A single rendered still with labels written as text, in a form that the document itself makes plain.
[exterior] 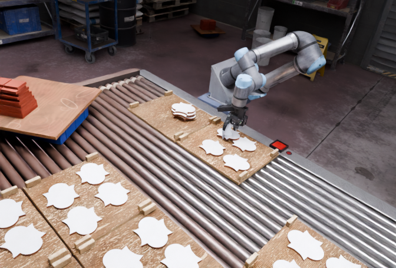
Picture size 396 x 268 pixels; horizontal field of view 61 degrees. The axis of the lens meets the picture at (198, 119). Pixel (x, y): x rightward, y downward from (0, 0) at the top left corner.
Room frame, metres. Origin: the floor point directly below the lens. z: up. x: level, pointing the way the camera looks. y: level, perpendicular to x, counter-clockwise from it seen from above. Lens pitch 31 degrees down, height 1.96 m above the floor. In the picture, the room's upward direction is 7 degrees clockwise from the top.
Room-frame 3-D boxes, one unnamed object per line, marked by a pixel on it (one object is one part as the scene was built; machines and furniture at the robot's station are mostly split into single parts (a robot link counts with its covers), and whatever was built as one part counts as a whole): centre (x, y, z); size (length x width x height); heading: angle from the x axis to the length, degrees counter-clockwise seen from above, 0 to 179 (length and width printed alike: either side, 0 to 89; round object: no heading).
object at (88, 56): (4.70, 1.74, 0.46); 0.79 x 0.62 x 0.91; 54
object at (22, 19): (5.01, 2.88, 0.32); 0.50 x 0.41 x 0.37; 141
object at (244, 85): (1.52, -0.20, 1.25); 0.09 x 0.08 x 0.11; 138
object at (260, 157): (1.44, -0.17, 0.93); 0.41 x 0.35 x 0.02; 50
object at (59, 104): (1.49, 0.84, 1.03); 0.50 x 0.50 x 0.02; 84
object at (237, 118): (1.52, -0.20, 1.09); 0.09 x 0.08 x 0.12; 50
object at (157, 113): (1.70, 0.15, 0.93); 0.41 x 0.35 x 0.02; 49
